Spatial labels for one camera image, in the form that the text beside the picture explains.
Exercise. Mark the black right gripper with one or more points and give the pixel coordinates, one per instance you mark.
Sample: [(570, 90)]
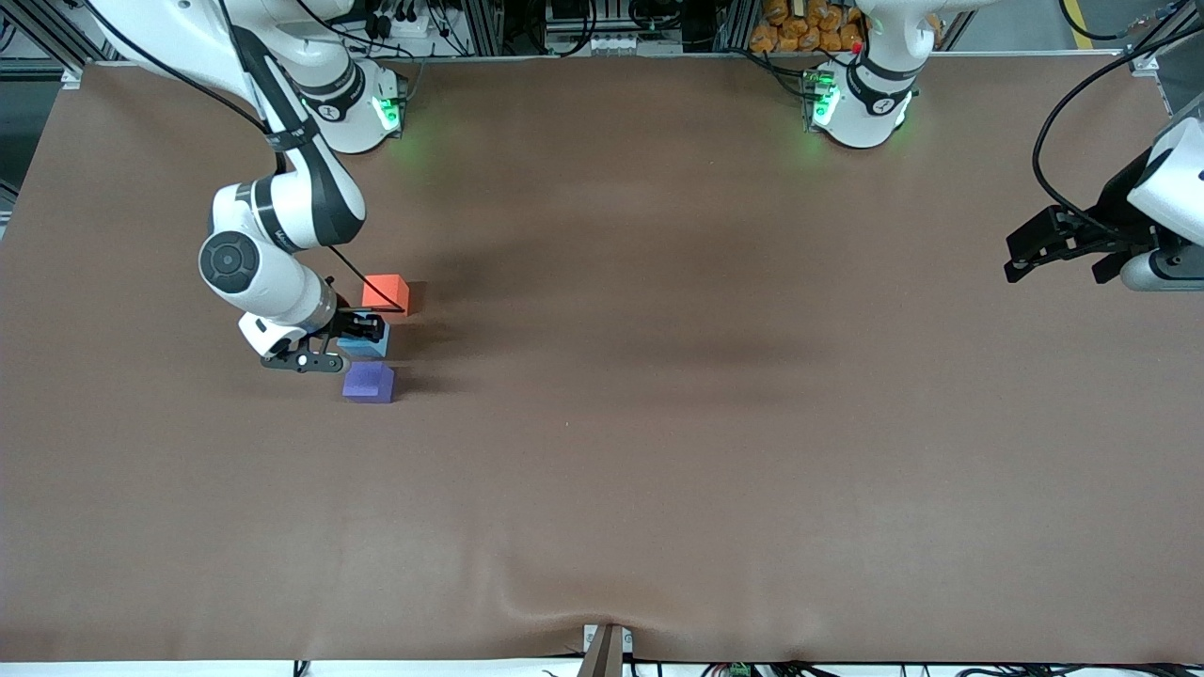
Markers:
[(349, 325)]

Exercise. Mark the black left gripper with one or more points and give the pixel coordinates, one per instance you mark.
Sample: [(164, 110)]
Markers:
[(1116, 212)]

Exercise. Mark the blue foam block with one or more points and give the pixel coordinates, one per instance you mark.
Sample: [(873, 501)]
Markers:
[(372, 350)]

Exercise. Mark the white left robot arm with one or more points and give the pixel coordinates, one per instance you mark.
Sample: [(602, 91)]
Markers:
[(865, 113)]

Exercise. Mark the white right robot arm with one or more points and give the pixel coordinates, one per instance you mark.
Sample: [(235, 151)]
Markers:
[(277, 287)]

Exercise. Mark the orange foam block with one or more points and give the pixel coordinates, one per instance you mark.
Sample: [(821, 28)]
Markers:
[(381, 290)]

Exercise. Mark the purple foam block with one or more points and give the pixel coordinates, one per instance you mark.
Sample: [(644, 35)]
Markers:
[(367, 381)]

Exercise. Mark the power strip with black plugs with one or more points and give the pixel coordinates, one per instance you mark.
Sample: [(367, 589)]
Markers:
[(414, 26)]

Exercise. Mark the pile of orange packets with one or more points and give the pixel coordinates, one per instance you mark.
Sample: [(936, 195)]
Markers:
[(800, 33)]

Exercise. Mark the brown table cover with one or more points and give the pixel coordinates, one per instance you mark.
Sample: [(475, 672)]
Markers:
[(658, 489)]

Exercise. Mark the white power strip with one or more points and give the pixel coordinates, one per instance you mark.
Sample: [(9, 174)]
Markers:
[(616, 44)]

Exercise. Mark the green terminal connector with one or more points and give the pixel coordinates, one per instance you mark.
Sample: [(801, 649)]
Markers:
[(738, 670)]

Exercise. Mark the aluminium frame post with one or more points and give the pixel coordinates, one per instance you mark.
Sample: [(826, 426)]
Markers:
[(484, 28), (734, 23)]

